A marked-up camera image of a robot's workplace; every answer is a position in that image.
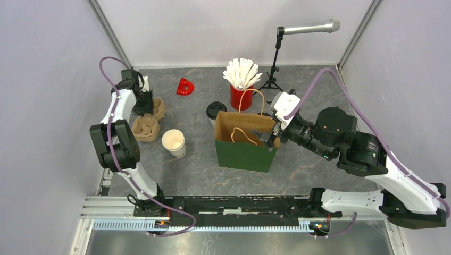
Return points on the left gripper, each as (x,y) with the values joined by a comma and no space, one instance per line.
(148,108)

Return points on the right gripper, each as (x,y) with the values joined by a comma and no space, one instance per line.
(267,137)

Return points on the green paper bag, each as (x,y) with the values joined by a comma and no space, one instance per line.
(237,146)

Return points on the white paper cup stack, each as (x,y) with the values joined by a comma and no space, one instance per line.
(174,142)

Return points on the single white paper cup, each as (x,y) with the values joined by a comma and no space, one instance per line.
(212,121)

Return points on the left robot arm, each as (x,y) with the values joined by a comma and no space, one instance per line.
(116,146)

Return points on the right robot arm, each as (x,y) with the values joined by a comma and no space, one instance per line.
(334,136)

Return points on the brown cardboard cup carrier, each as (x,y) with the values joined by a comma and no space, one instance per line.
(149,123)

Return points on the red cylindrical holder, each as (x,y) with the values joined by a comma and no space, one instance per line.
(240,98)

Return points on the red plastic letter d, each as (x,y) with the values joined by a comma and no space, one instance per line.
(185,87)

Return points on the black mini tripod stand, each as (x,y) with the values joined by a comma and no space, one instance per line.
(271,81)

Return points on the silver microphone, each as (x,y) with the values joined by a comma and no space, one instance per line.
(328,26)

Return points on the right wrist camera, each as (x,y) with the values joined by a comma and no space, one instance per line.
(282,105)

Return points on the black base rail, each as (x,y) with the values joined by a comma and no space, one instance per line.
(233,211)

